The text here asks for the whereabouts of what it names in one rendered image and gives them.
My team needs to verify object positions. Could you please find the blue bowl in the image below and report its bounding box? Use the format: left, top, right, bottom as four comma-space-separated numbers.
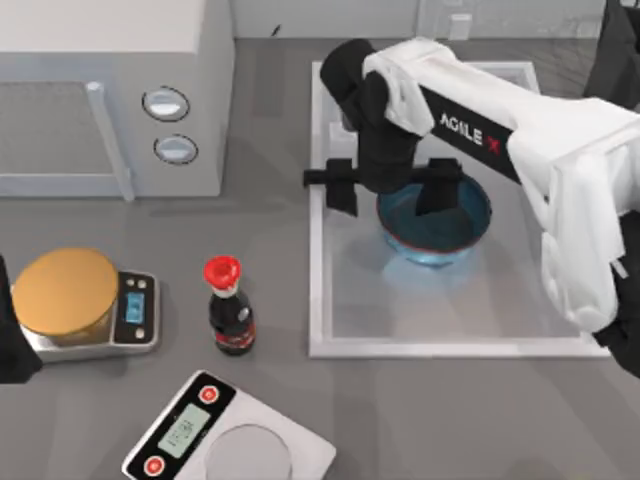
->
375, 174, 494, 267

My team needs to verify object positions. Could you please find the white sink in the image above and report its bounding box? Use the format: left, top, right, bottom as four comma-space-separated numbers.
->
307, 60, 614, 361

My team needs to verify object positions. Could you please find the dark bottle with red cap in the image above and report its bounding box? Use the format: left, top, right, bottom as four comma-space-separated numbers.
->
203, 255, 259, 358

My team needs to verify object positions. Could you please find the small round microwave knob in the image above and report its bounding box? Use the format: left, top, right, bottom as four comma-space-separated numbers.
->
152, 133, 200, 165

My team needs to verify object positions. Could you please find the large round microwave knob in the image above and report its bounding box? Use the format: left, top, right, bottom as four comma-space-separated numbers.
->
141, 85, 191, 122

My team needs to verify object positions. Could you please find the white scale with black panel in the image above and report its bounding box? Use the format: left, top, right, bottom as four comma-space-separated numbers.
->
120, 369, 338, 480

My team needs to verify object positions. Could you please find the pale microwave oven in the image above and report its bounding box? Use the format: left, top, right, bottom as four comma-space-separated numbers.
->
0, 0, 237, 202

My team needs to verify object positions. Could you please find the grey scale with gold plate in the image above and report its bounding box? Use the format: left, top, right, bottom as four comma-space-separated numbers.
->
10, 247, 162, 365

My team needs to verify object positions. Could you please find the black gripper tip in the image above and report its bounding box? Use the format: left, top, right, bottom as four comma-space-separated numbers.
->
0, 254, 45, 387

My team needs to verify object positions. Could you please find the microwave door handle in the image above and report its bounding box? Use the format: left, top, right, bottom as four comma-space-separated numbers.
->
84, 81, 137, 202

